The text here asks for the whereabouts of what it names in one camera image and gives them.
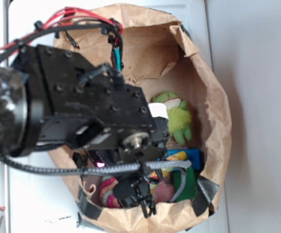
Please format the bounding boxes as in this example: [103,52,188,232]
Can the black cable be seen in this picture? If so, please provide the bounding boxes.
[0,20,124,73]

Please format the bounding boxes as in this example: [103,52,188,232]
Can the brown paper bag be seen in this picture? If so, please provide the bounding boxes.
[47,3,233,233]

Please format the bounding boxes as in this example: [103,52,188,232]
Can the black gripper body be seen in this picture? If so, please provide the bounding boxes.
[89,117,169,175]

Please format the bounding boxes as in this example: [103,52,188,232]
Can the red wire bundle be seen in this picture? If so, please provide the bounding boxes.
[0,7,122,61]

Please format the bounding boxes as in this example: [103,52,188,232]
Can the blue wooden block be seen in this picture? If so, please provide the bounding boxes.
[166,149,204,171]

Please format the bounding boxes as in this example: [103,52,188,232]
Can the green wooden block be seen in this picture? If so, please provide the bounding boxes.
[173,167,196,202]

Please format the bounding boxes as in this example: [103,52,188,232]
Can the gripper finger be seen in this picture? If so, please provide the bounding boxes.
[148,102,168,119]
[113,175,157,218]

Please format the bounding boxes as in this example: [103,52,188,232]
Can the pink plush toy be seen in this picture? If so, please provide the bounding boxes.
[152,181,175,203]

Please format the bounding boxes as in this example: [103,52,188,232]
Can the multicolored twisted rope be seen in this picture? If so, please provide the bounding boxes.
[99,150,188,208]

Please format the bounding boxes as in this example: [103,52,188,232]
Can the green plush frog toy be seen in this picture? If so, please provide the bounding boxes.
[152,91,192,146]

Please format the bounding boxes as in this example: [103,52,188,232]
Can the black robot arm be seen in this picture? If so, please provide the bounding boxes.
[0,45,169,217]

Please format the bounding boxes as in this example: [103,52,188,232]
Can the grey braided cable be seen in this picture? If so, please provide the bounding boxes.
[1,155,193,203]

